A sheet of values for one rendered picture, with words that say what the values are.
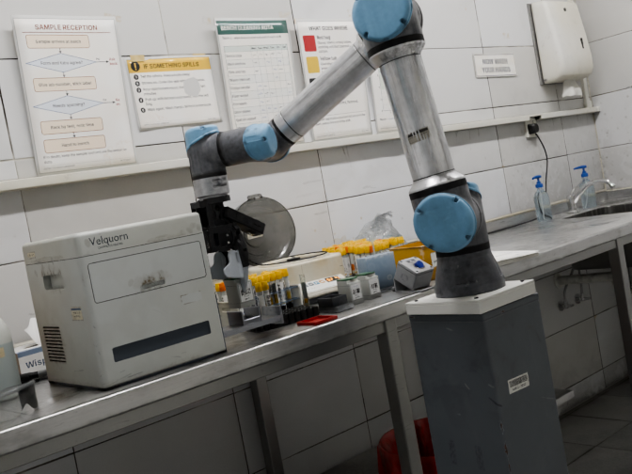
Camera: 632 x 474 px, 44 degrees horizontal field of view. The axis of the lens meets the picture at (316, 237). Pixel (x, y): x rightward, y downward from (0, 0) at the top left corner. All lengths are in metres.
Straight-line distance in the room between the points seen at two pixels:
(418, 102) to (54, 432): 0.89
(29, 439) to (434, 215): 0.82
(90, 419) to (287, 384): 1.20
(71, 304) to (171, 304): 0.19
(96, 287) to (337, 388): 1.37
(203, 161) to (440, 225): 0.52
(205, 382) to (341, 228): 1.28
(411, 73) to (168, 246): 0.59
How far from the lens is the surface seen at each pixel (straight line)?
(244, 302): 1.73
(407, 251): 2.21
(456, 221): 1.52
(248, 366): 1.67
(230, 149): 1.67
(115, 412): 1.52
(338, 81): 1.74
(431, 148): 1.55
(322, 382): 2.70
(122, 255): 1.56
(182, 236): 1.63
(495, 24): 3.66
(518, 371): 1.70
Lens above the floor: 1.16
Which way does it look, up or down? 3 degrees down
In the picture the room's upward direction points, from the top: 10 degrees counter-clockwise
